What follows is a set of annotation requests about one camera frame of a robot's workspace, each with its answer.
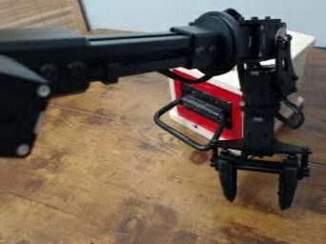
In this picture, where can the black drawer handle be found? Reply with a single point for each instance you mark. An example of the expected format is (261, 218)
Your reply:
(186, 127)

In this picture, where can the red drawer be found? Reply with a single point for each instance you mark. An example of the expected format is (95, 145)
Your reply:
(225, 87)

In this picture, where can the white wooden drawer box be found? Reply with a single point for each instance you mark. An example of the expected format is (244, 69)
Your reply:
(297, 63)

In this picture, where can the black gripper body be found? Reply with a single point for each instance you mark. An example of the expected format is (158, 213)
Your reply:
(258, 143)

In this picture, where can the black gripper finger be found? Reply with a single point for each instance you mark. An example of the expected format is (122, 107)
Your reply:
(288, 182)
(228, 175)

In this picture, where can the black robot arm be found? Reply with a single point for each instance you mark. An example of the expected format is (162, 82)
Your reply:
(46, 63)

